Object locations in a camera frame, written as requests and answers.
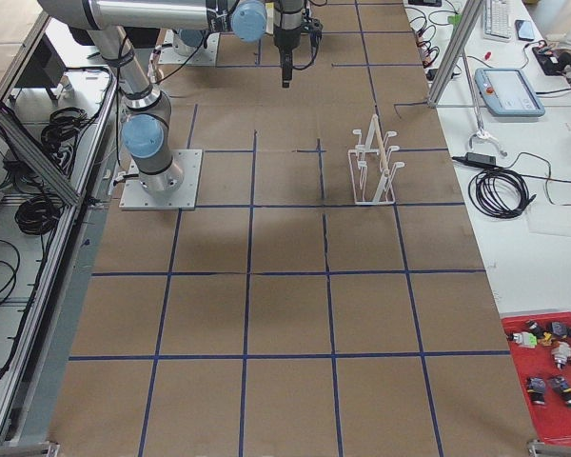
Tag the red parts tray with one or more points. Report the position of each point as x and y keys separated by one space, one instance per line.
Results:
x=540 y=346

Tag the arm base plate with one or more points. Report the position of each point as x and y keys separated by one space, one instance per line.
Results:
x=175 y=188
x=175 y=51

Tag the aluminium frame post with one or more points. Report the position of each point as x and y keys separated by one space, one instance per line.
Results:
x=461 y=33

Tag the white keyboard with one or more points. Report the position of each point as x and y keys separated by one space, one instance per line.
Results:
x=496 y=20

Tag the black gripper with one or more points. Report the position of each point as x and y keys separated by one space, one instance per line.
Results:
x=285 y=37

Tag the white wire cup rack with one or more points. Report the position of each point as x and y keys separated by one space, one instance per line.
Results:
x=372 y=172

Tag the black smartphone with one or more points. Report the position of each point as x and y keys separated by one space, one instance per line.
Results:
x=524 y=30

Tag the teach pendant tablet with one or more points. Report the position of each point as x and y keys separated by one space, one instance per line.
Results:
x=508 y=93

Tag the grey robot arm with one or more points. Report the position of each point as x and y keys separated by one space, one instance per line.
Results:
x=145 y=132

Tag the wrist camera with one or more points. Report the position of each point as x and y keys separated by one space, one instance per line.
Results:
x=314 y=29

